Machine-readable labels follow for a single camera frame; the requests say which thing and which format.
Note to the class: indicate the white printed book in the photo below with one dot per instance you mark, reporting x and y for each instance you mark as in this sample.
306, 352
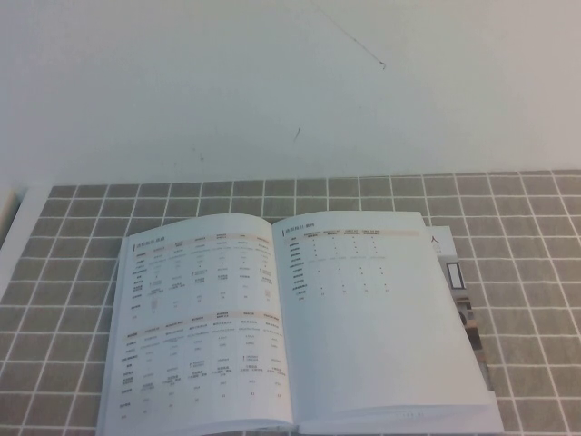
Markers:
363, 318

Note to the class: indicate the grey checked tablecloth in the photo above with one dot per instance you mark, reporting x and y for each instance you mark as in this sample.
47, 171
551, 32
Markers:
522, 295

